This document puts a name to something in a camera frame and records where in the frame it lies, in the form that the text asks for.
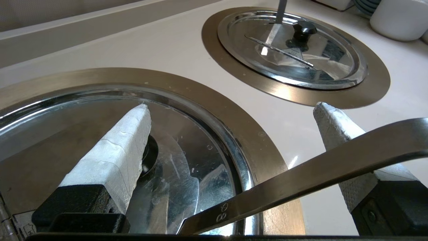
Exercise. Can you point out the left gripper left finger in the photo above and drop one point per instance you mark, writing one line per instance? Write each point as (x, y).
(110, 160)

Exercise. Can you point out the stack of grey plates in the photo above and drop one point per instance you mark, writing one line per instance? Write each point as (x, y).
(366, 6)

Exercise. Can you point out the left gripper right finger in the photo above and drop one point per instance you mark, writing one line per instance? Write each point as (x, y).
(334, 124)

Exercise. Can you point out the steel hinged pot lid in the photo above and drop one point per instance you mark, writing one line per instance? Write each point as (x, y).
(334, 67)
(187, 160)

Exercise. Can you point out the white ceramic jar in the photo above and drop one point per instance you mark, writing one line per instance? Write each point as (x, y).
(398, 20)

